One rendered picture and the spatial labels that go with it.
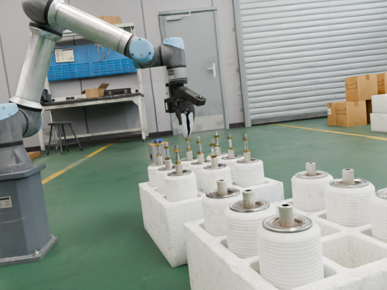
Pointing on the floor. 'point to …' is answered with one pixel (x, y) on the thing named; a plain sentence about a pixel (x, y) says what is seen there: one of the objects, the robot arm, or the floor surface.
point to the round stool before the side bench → (60, 136)
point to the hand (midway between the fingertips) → (188, 133)
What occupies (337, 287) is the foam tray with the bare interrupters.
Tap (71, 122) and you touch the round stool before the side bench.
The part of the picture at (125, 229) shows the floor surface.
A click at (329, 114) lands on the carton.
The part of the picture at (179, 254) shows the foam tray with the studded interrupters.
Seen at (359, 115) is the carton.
